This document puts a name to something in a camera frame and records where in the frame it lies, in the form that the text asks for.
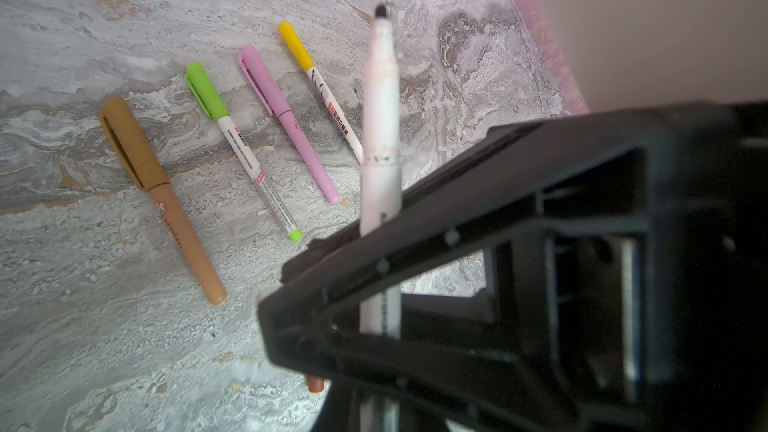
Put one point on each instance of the red brown pen cap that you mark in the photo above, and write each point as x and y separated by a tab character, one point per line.
315	384

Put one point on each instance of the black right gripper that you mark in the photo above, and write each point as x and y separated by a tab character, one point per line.
636	274

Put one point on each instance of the pink pen cap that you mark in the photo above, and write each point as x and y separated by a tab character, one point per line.
262	81

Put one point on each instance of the white pen yellow end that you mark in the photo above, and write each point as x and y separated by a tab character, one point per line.
336	112

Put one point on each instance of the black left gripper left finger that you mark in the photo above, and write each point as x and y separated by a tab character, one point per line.
340	411

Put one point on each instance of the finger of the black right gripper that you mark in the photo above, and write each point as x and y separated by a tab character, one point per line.
420	240
448	357

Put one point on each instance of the orange brown pen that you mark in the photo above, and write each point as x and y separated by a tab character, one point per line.
183	232

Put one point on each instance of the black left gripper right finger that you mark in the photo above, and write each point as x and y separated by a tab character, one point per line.
418	417

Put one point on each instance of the pink pen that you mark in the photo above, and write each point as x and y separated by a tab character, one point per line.
291	126

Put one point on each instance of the light green pen cap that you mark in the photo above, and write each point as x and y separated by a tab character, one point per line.
205	92

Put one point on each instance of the yellow pen cap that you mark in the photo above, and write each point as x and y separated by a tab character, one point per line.
295	45

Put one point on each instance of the white pen red label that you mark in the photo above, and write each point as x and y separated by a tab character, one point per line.
381	195

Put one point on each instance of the white pen green end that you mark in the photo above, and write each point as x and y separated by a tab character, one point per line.
258	177

